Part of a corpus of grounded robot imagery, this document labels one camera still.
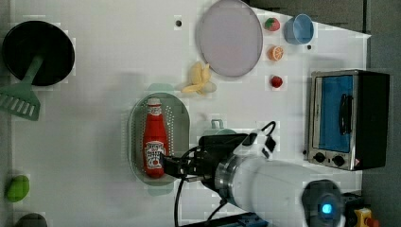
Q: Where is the lilac round plate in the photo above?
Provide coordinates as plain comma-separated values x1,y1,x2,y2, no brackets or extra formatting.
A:
198,0,263,77

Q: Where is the green slotted spatula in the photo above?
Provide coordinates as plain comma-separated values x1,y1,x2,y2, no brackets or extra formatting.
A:
0,55,44,121

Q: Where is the black utensil holder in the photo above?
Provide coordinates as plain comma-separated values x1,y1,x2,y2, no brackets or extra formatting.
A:
2,21,75,86

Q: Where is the green lime toy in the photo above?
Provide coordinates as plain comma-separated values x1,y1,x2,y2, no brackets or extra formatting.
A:
7,175,30,202

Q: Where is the red ketchup bottle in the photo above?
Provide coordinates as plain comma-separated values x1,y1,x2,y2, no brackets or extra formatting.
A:
143,97,168,179

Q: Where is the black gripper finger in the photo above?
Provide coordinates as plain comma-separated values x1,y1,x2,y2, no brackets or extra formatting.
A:
160,154,183,178

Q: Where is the pink strawberry toy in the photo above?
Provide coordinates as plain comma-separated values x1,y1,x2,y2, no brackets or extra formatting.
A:
264,18,281,32

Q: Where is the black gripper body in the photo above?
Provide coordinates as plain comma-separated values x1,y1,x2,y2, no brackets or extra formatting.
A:
181,133,247,186

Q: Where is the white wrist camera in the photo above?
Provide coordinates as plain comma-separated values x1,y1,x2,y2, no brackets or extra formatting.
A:
234,130,276,159

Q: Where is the blue cup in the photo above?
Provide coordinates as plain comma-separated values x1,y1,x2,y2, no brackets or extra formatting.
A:
284,14,314,45

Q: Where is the dark round object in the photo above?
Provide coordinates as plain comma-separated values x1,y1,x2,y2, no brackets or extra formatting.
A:
14,213,47,227

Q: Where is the red strawberry toy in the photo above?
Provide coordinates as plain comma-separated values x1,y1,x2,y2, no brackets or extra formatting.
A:
270,76,283,88

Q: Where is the orange slice toy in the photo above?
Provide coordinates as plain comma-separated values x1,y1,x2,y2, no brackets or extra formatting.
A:
268,46,284,61

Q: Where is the green oval strainer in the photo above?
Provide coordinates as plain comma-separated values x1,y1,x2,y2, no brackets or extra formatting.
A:
128,83,190,196

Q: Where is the peeled banana toy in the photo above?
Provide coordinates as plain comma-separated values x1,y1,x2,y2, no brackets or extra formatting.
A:
181,62,217,96

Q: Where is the green mug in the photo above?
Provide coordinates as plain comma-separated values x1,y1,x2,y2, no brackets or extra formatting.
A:
203,119,235,135

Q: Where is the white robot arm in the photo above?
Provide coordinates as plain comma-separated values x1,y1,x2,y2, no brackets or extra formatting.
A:
161,132,344,227

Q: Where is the silver toaster oven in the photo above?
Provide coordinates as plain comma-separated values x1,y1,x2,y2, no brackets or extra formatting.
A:
307,70,390,171

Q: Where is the yellow red emergency button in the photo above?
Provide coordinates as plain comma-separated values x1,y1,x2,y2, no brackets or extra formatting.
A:
355,208,380,227

